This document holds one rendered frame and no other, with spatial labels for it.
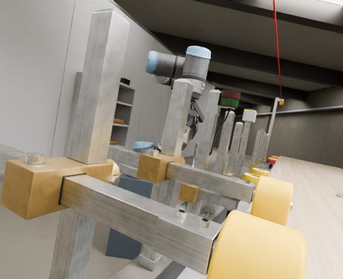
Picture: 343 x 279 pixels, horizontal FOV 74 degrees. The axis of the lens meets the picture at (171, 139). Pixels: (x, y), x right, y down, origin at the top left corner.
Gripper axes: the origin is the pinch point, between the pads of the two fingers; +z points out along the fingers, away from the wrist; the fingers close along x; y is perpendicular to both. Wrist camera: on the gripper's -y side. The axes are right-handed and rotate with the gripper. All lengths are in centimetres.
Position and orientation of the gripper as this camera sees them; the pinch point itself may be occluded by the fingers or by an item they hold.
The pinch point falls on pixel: (183, 146)
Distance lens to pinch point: 87.1
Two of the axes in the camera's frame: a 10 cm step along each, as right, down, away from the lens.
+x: 7.9, 1.9, -5.8
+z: -1.9, 9.8, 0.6
